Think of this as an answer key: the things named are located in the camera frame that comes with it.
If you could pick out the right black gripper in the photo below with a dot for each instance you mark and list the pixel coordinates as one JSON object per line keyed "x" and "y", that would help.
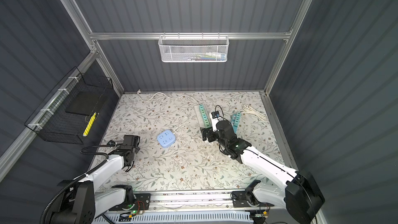
{"x": 210, "y": 132}

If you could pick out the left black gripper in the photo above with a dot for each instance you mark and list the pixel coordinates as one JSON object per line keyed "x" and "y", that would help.
{"x": 137, "y": 149}

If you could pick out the teal usb power strip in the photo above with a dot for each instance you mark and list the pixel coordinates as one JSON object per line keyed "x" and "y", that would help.
{"x": 235, "y": 121}

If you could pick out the white multicolour power strip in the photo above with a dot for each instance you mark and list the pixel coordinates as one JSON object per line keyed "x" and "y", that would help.
{"x": 200, "y": 119}

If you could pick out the blue square socket cube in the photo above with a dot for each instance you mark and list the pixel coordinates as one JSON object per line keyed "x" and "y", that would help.
{"x": 166, "y": 138}

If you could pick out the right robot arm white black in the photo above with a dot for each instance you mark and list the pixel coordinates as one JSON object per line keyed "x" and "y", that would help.
{"x": 295, "y": 191}

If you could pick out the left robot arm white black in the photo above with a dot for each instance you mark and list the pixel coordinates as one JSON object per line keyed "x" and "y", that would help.
{"x": 78, "y": 201}

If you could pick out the floral table mat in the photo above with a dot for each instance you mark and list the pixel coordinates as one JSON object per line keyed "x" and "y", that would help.
{"x": 190, "y": 163}

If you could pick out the yellow marker pen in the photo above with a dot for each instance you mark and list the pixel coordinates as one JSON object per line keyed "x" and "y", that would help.
{"x": 89, "y": 125}

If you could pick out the black pad in basket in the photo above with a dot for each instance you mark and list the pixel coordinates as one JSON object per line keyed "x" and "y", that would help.
{"x": 85, "y": 104}

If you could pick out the pens in white basket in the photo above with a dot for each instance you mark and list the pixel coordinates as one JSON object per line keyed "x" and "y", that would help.
{"x": 209, "y": 56}

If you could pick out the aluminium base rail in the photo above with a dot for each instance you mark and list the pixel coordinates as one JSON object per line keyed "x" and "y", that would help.
{"x": 191, "y": 200}

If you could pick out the black wire basket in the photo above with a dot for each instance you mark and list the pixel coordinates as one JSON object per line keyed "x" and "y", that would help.
{"x": 70, "y": 114}

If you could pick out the white wire mesh basket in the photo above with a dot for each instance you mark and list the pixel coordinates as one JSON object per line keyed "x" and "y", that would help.
{"x": 173, "y": 50}

